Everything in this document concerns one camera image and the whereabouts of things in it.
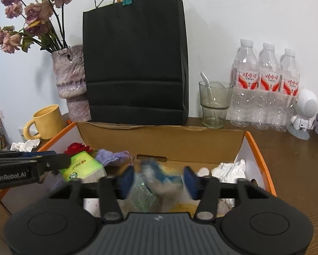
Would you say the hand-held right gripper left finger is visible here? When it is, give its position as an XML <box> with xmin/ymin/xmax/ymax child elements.
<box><xmin>48</xmin><ymin>166</ymin><xmax>135</xmax><ymax>222</ymax></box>

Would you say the white plastic spoon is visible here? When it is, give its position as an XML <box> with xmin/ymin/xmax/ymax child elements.
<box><xmin>201</xmin><ymin>72</ymin><xmax>220</xmax><ymax>123</ymax></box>

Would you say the purple knit pouch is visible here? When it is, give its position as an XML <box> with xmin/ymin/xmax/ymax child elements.
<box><xmin>95</xmin><ymin>149</ymin><xmax>130</xmax><ymax>167</ymax></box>

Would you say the black paper bag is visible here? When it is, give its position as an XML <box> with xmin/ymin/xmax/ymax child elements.
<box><xmin>82</xmin><ymin>0</ymin><xmax>189</xmax><ymax>126</ymax></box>

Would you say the iridescent plastic bag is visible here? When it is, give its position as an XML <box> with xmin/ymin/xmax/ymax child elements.
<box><xmin>130</xmin><ymin>159</ymin><xmax>186</xmax><ymax>213</ymax></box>

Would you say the clear water bottle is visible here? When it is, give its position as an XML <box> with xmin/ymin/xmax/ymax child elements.
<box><xmin>251</xmin><ymin>42</ymin><xmax>282</xmax><ymax>130</ymax></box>
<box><xmin>272</xmin><ymin>48</ymin><xmax>300</xmax><ymax>133</ymax></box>
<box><xmin>229</xmin><ymin>39</ymin><xmax>260</xmax><ymax>128</ymax></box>

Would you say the yellow plush toy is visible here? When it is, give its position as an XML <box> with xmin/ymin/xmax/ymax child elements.
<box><xmin>159</xmin><ymin>186</ymin><xmax>228</xmax><ymax>216</ymax></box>

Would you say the pink ceramic vase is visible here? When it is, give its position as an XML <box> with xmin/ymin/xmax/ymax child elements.
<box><xmin>51</xmin><ymin>45</ymin><xmax>91</xmax><ymax>122</ymax></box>

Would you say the green tissue packet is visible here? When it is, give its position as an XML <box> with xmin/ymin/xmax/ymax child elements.
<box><xmin>59</xmin><ymin>151</ymin><xmax>107</xmax><ymax>183</ymax></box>

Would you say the orange cardboard box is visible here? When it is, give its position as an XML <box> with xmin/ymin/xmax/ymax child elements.
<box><xmin>0</xmin><ymin>121</ymin><xmax>277</xmax><ymax>218</ymax></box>

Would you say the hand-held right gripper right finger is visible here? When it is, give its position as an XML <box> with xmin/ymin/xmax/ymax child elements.
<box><xmin>183</xmin><ymin>166</ymin><xmax>270</xmax><ymax>222</ymax></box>

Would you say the small red fabric rose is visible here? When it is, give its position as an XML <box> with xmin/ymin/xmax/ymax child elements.
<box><xmin>64</xmin><ymin>143</ymin><xmax>94</xmax><ymax>157</ymax></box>

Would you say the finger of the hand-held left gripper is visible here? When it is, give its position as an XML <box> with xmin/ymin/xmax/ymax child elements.
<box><xmin>37</xmin><ymin>153</ymin><xmax>71</xmax><ymax>183</ymax></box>
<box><xmin>0</xmin><ymin>151</ymin><xmax>57</xmax><ymax>160</ymax></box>

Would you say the yellow mug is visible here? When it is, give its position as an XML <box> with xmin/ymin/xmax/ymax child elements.
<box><xmin>23</xmin><ymin>105</ymin><xmax>66</xmax><ymax>141</ymax></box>

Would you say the white tissue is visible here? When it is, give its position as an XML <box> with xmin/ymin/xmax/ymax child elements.
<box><xmin>10</xmin><ymin>139</ymin><xmax>40</xmax><ymax>152</ymax></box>
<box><xmin>197</xmin><ymin>159</ymin><xmax>247</xmax><ymax>184</ymax></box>

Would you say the white robot speaker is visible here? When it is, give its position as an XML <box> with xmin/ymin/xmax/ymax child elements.
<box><xmin>287</xmin><ymin>89</ymin><xmax>318</xmax><ymax>141</ymax></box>

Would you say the glass cup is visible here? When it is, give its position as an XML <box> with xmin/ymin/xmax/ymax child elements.
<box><xmin>199</xmin><ymin>81</ymin><xmax>233</xmax><ymax>128</ymax></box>

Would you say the dried rose bouquet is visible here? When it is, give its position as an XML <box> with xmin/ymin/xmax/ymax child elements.
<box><xmin>0</xmin><ymin>0</ymin><xmax>74</xmax><ymax>54</ymax></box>

